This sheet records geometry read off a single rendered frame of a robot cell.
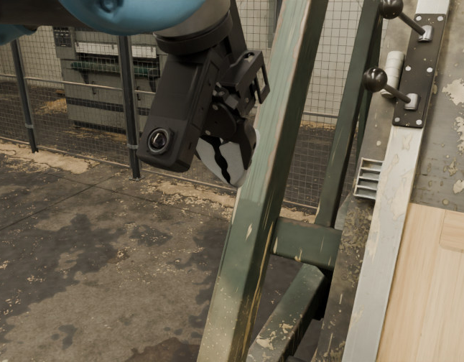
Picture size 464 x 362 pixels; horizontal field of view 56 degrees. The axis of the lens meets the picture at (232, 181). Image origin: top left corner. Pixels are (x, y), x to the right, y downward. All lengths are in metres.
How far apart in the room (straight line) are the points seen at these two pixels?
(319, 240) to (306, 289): 0.45
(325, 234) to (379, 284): 0.15
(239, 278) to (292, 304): 0.44
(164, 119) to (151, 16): 0.22
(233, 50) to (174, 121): 0.11
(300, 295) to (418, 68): 0.71
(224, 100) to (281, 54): 0.47
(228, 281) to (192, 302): 1.70
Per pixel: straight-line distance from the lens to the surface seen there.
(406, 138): 0.79
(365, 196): 0.79
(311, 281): 1.33
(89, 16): 0.18
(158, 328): 2.37
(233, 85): 0.42
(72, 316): 2.56
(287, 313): 1.21
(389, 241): 0.76
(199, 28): 0.38
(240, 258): 0.81
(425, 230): 0.79
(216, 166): 0.50
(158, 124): 0.39
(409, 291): 0.79
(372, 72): 0.70
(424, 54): 0.83
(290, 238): 0.87
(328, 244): 0.85
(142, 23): 0.17
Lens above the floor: 1.56
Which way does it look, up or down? 23 degrees down
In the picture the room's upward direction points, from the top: straight up
